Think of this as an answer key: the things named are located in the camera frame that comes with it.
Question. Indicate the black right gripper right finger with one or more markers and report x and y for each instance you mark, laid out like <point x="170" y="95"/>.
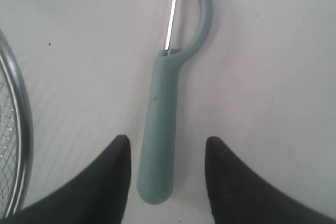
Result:
<point x="238" y="195"/>

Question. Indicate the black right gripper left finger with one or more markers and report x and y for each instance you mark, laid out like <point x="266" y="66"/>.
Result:
<point x="98" y="194"/>

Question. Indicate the teal handled peeler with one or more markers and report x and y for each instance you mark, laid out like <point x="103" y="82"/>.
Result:
<point x="156" y="165"/>

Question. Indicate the oval steel mesh basket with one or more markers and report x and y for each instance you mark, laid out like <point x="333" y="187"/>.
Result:
<point x="16" y="134"/>

